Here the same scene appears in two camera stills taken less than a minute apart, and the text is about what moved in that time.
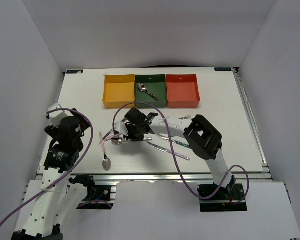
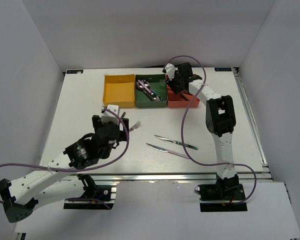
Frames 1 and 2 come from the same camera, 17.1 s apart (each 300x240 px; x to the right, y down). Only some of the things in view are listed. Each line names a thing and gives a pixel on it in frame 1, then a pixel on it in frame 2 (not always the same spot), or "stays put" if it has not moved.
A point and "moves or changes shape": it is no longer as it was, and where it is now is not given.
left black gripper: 53,131 to 97,122
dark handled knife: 109,133 moves or changes shape
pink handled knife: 176,154 stays put
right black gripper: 130,137 to 171,83
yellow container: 119,90 stays put
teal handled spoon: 118,140 moves or changes shape
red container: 182,91 stays put
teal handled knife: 175,141 stays put
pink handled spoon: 106,161 moves or changes shape
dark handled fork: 187,117 to 186,97
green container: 156,85 stays put
